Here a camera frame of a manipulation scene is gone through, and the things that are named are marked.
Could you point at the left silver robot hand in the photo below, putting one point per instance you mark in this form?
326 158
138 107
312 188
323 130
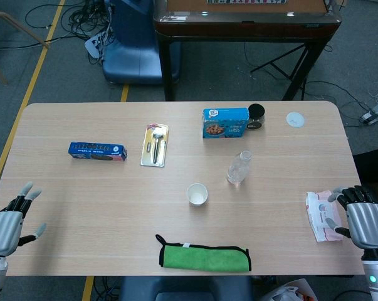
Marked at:
3 229

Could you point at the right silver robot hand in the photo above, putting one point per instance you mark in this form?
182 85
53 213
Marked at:
367 222

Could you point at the transparent plastic bottle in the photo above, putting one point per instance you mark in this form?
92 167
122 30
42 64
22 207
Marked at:
238 169

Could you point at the white paper cup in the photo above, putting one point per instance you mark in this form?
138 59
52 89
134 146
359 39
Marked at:
197 195

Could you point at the pink wet wipes pack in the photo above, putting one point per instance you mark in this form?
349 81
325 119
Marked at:
322 216

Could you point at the white plastic bag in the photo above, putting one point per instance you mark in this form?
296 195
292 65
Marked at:
289 291

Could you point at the grey power strip with plugs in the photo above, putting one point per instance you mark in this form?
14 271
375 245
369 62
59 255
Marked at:
374 113

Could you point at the dark blue sandwich cookie box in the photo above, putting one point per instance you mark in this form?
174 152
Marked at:
96 152

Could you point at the black lidded jar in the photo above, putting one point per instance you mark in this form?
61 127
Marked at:
256 117

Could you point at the green microfiber cloth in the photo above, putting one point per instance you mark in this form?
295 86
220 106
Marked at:
204 258

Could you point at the razor in yellow blister pack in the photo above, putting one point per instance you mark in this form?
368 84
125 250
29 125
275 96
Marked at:
155 144

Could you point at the blue chocolate chip cookie box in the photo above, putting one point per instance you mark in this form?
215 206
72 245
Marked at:
224 123

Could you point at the white power strip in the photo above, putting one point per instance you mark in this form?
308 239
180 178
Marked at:
93 45

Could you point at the brown mahjong table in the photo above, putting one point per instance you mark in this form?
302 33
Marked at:
245 25

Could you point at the row of mahjong tiles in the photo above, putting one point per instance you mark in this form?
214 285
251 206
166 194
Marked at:
245 1

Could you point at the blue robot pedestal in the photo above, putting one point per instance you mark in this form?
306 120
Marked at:
132 47

